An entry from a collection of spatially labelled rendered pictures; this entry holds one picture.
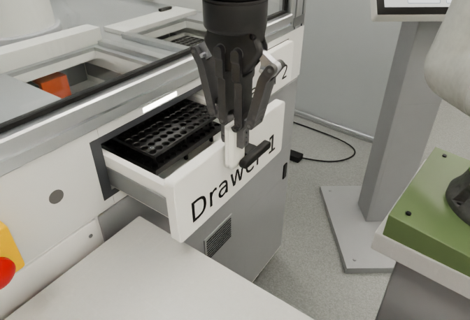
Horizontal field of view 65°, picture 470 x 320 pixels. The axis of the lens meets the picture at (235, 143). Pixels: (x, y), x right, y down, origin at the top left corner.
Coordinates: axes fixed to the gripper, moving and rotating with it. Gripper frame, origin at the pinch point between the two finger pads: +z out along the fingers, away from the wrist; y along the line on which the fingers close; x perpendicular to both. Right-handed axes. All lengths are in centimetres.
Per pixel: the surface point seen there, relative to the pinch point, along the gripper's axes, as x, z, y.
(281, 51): 42.6, 1.5, -16.1
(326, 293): 53, 93, 4
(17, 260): -27.0, 7.6, -13.4
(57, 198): -18.2, 6.2, -17.9
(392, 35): 167, 29, -18
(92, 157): -11.5, 3.0, -17.9
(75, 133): -13.2, -2.1, -17.7
